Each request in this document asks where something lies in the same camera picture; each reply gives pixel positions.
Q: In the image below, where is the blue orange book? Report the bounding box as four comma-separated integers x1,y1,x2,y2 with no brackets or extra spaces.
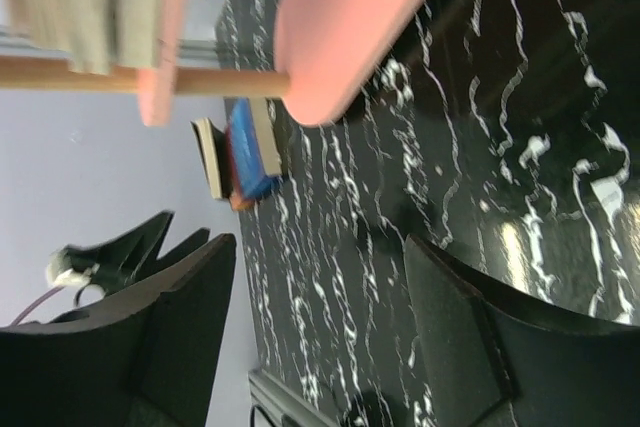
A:
226,98,283,211

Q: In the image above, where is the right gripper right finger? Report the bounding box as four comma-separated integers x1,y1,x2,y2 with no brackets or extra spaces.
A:
404,235,639,426

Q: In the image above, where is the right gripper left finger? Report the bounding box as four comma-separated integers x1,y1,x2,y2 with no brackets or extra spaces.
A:
1,234,236,426

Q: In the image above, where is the pink three-tier shelf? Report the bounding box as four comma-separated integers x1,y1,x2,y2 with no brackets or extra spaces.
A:
1,0,424,126

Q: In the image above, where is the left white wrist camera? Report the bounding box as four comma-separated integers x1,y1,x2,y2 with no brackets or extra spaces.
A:
45,245,98,287

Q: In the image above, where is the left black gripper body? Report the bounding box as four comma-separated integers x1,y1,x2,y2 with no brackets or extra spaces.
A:
54,210,210,322

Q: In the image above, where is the dark blue book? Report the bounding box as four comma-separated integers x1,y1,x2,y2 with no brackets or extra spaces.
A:
191,118,232,200

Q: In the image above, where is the black marble pattern mat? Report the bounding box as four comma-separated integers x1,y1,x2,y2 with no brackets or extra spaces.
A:
240,0,639,426

